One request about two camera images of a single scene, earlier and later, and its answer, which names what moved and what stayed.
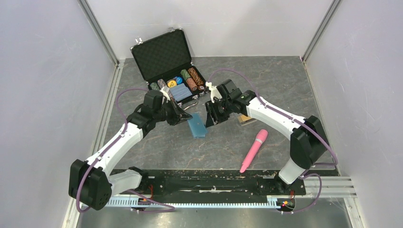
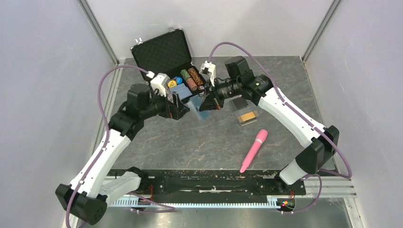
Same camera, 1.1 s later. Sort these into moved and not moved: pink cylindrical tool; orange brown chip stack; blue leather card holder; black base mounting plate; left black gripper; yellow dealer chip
Moved: blue leather card holder; left black gripper
Not moved: orange brown chip stack; yellow dealer chip; black base mounting plate; pink cylindrical tool
